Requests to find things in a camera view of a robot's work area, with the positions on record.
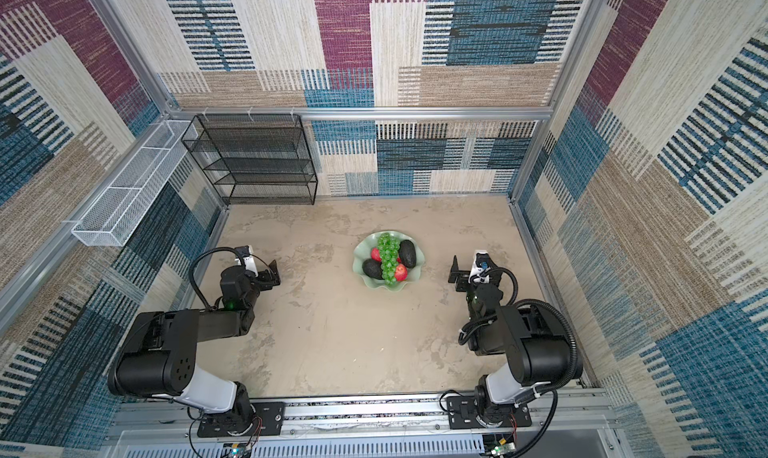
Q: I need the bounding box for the red fake apple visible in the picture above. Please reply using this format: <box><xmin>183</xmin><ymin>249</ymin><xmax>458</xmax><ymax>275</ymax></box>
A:
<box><xmin>370</xmin><ymin>248</ymin><xmax>382</xmax><ymax>263</ymax></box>
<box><xmin>394</xmin><ymin>263</ymin><xmax>408</xmax><ymax>282</ymax></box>

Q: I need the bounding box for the dark fake avocado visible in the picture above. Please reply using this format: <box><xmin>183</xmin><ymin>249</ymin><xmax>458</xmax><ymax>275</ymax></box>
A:
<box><xmin>398</xmin><ymin>240</ymin><xmax>417</xmax><ymax>269</ymax></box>
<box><xmin>362</xmin><ymin>258</ymin><xmax>383</xmax><ymax>280</ymax></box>

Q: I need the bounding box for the green fake grape bunch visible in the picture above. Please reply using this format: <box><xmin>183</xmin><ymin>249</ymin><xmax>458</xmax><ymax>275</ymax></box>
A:
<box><xmin>377</xmin><ymin>233</ymin><xmax>400</xmax><ymax>284</ymax></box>

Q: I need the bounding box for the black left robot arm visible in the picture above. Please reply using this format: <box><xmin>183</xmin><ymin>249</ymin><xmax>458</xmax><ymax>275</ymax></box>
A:
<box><xmin>107</xmin><ymin>256</ymin><xmax>281</xmax><ymax>436</ymax></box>

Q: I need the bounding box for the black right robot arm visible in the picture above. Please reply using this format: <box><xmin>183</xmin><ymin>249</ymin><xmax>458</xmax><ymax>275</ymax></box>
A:
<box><xmin>445</xmin><ymin>251</ymin><xmax>583</xmax><ymax>428</ymax></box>

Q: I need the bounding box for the green scalloped fruit bowl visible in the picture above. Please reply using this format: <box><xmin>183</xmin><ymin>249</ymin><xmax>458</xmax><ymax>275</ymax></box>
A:
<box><xmin>352</xmin><ymin>230</ymin><xmax>426</xmax><ymax>292</ymax></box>

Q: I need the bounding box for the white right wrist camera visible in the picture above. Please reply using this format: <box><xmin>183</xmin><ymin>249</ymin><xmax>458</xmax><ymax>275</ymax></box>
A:
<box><xmin>470</xmin><ymin>250</ymin><xmax>495</xmax><ymax>280</ymax></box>

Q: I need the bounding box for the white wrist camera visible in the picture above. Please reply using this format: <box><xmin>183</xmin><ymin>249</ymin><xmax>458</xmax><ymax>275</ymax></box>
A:
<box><xmin>235</xmin><ymin>246</ymin><xmax>258</xmax><ymax>274</ymax></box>
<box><xmin>470</xmin><ymin>250</ymin><xmax>495</xmax><ymax>280</ymax></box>

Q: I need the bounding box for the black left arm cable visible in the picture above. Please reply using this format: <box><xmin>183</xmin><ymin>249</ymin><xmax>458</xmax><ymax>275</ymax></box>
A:
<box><xmin>188</xmin><ymin>247</ymin><xmax>244</xmax><ymax>312</ymax></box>

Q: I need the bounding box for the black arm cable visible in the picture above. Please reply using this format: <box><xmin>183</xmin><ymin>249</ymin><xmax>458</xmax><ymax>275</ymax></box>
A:
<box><xmin>458</xmin><ymin>265</ymin><xmax>584</xmax><ymax>393</ymax></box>
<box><xmin>188</xmin><ymin>247</ymin><xmax>244</xmax><ymax>312</ymax></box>

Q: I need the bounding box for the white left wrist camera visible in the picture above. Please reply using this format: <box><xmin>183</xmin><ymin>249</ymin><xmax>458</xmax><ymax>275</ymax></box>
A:
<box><xmin>235</xmin><ymin>246</ymin><xmax>258</xmax><ymax>274</ymax></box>

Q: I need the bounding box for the black wire mesh shelf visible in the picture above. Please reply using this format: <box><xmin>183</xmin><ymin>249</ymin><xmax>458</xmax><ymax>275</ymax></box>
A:
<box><xmin>181</xmin><ymin>114</ymin><xmax>318</xmax><ymax>206</ymax></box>

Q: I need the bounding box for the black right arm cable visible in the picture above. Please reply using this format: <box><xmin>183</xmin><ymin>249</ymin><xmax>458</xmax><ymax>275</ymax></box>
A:
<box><xmin>458</xmin><ymin>265</ymin><xmax>584</xmax><ymax>393</ymax></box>

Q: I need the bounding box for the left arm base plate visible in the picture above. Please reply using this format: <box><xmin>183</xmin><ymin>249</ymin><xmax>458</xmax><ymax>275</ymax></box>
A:
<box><xmin>195</xmin><ymin>401</ymin><xmax>286</xmax><ymax>438</ymax></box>

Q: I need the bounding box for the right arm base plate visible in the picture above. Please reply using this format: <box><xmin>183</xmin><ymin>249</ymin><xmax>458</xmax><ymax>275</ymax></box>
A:
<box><xmin>441</xmin><ymin>394</ymin><xmax>532</xmax><ymax>430</ymax></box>

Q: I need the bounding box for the white wire mesh basket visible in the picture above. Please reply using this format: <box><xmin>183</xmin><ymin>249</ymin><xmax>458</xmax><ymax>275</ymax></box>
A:
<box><xmin>72</xmin><ymin>120</ymin><xmax>189</xmax><ymax>247</ymax></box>

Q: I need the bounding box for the aluminium front rail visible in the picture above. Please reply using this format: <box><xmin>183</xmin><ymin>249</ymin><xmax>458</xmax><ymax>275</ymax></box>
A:
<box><xmin>99</xmin><ymin>387</ymin><xmax>633</xmax><ymax>457</ymax></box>

